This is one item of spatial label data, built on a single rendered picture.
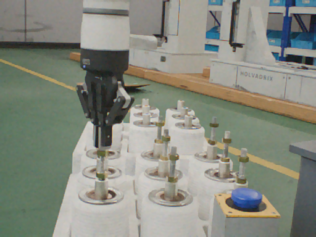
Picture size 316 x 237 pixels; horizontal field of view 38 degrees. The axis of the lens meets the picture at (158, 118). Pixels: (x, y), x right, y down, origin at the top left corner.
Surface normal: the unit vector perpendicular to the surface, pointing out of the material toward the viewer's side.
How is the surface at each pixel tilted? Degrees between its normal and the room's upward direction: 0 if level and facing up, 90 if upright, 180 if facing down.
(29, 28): 90
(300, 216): 90
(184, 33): 90
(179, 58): 90
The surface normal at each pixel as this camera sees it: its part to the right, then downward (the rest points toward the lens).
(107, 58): 0.19, 0.22
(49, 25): 0.55, 0.21
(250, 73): -0.84, 0.07
